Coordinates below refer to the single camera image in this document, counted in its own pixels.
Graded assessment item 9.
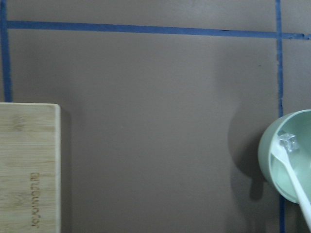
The green bowl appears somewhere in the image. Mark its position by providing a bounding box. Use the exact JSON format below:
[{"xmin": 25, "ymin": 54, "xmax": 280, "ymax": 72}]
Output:
[{"xmin": 258, "ymin": 109, "xmax": 311, "ymax": 203}]

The clear ice cube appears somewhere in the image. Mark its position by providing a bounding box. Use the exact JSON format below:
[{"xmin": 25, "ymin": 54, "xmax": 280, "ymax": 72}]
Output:
[{"xmin": 279, "ymin": 133, "xmax": 299, "ymax": 152}]

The wooden cutting board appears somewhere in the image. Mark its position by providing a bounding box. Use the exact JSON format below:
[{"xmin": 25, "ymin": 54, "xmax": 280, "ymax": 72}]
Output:
[{"xmin": 0, "ymin": 103, "xmax": 61, "ymax": 233}]

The white plastic spoon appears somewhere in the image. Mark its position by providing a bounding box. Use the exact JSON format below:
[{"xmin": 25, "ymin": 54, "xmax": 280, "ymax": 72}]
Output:
[{"xmin": 271, "ymin": 135, "xmax": 311, "ymax": 230}]

